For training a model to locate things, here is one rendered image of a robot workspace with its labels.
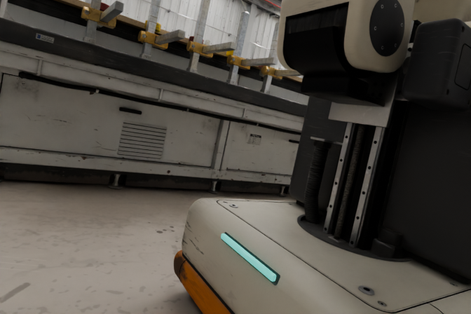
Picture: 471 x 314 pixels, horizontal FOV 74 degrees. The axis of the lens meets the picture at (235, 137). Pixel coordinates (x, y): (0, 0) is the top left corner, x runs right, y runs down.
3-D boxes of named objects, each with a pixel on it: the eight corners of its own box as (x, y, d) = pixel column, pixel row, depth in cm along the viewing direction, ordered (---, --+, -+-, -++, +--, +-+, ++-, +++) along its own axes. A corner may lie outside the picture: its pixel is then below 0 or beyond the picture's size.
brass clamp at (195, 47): (213, 57, 167) (214, 48, 167) (190, 50, 159) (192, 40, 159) (207, 58, 172) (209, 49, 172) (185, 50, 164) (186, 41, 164)
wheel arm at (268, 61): (277, 66, 156) (278, 57, 156) (272, 64, 155) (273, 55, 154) (230, 68, 192) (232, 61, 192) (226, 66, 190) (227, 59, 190)
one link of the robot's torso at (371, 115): (342, 123, 84) (363, 30, 82) (463, 140, 60) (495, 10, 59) (265, 102, 69) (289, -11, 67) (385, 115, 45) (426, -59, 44)
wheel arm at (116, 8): (123, 14, 114) (125, 2, 114) (113, 10, 113) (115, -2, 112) (100, 29, 150) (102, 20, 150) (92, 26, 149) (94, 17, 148)
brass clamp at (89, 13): (115, 27, 139) (117, 16, 139) (82, 16, 131) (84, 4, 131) (112, 29, 144) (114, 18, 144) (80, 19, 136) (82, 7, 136)
